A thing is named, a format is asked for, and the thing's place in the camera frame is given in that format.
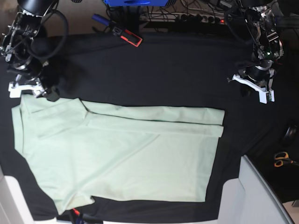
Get white power strip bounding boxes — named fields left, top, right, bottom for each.
left=140, top=12, right=226, bottom=25

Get blue handle tool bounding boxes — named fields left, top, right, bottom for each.
left=92, top=14, right=111, bottom=27

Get light green T-shirt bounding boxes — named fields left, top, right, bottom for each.
left=12, top=94, right=225, bottom=214

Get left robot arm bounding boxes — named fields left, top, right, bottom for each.
left=224, top=0, right=284, bottom=104

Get orange black tool on table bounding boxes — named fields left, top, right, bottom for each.
left=112, top=27, right=142, bottom=47

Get orange handled scissors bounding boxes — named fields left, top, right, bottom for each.
left=274, top=151, right=299, bottom=168

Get blue box at top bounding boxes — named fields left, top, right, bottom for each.
left=104, top=0, right=168, bottom=7

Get white bin right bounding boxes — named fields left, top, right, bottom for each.
left=217, top=155, right=294, bottom=224

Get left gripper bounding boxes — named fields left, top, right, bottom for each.
left=237, top=62, right=275, bottom=97

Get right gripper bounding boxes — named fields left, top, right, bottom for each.
left=7, top=58, right=60, bottom=102

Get black table cloth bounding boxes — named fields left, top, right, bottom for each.
left=0, top=32, right=299, bottom=221

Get white bin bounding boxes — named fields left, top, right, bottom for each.
left=0, top=169, right=35, bottom=224
left=217, top=155, right=294, bottom=224

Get red blue tool bottom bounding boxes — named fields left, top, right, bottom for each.
left=68, top=209, right=103, bottom=224

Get white bin left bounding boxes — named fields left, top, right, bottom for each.
left=0, top=169, right=35, bottom=224

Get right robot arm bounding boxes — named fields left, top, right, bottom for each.
left=0, top=0, right=69, bottom=102

